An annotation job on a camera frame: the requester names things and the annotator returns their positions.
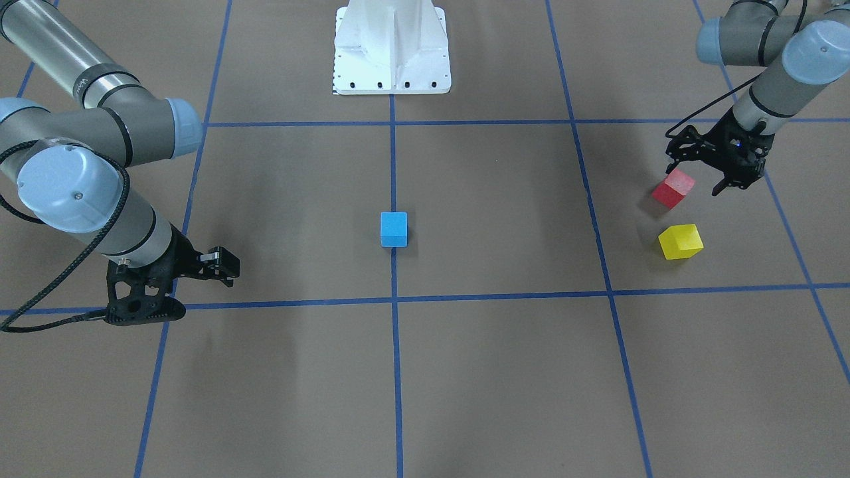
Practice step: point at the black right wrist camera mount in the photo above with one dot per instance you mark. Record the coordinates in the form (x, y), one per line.
(139, 296)

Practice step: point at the yellow wooden cube block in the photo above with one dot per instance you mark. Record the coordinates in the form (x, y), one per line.
(680, 241)

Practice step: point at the left grey silver robot arm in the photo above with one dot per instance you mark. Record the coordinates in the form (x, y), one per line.
(799, 57)

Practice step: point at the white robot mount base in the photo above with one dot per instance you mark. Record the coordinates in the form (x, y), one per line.
(391, 48)

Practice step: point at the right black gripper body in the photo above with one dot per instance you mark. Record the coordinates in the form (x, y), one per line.
(180, 260)

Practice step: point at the right grey silver robot arm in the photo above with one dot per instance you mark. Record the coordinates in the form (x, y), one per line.
(71, 168)

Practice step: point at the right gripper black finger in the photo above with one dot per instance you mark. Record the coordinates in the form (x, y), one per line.
(220, 264)

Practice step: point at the blue wooden cube block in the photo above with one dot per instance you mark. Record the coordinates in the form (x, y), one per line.
(393, 232)

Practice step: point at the red wooden cube block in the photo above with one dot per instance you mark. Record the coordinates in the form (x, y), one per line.
(673, 189)

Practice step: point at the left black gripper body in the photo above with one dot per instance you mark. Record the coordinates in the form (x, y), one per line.
(729, 150)

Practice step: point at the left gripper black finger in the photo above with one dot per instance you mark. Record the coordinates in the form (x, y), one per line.
(738, 174)
(687, 145)

